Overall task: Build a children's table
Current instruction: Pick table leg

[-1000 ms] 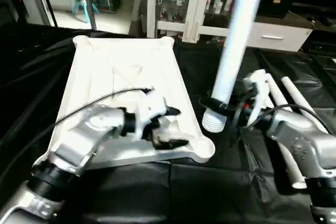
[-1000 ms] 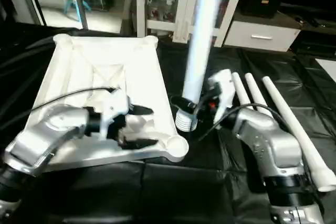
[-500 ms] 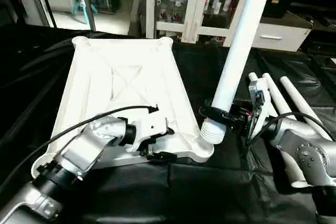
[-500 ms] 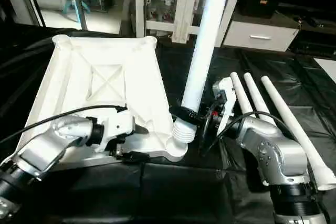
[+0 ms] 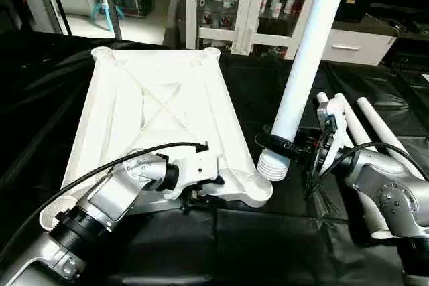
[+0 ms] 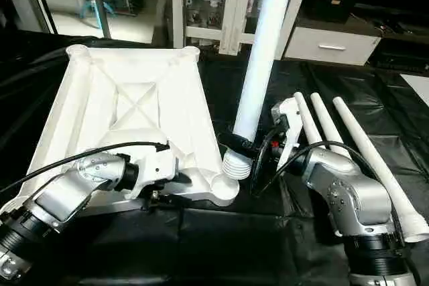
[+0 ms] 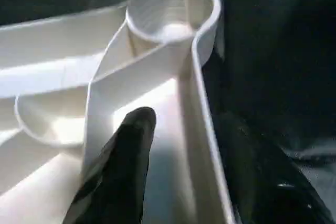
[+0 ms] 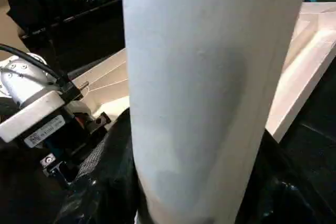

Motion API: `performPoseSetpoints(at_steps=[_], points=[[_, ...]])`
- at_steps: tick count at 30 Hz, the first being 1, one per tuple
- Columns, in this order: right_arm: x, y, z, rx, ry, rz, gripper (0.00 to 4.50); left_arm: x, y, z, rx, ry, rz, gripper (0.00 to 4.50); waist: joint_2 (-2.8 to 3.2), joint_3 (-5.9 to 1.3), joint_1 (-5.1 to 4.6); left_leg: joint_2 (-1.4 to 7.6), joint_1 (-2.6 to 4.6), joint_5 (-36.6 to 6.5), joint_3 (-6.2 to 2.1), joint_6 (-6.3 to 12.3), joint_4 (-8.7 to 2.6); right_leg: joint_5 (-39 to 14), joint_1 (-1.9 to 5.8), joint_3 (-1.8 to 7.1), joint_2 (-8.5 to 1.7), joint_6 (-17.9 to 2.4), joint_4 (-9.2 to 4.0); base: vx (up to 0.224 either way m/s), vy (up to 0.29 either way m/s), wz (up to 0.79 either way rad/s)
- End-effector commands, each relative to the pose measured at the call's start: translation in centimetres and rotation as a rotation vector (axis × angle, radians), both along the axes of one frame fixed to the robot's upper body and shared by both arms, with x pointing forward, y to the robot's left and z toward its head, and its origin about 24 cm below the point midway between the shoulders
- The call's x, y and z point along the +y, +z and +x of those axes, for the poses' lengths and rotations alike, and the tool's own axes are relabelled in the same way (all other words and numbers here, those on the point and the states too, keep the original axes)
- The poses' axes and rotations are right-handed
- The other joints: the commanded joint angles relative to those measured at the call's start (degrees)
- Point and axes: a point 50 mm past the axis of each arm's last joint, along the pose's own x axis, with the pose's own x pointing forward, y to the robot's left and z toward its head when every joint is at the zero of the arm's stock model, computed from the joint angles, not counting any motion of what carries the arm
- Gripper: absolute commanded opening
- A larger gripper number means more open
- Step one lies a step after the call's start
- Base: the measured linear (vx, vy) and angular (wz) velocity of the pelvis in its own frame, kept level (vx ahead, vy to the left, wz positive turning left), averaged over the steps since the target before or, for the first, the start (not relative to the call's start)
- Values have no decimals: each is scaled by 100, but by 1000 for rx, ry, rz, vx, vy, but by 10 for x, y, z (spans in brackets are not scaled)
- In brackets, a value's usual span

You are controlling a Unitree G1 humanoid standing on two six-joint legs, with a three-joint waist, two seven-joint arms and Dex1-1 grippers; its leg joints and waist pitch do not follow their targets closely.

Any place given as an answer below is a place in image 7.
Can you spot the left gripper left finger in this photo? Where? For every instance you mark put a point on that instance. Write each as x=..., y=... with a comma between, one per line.
x=115, y=182

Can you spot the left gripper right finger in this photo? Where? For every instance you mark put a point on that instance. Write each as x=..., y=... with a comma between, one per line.
x=273, y=198

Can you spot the black mat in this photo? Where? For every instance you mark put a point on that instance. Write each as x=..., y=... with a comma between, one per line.
x=273, y=51

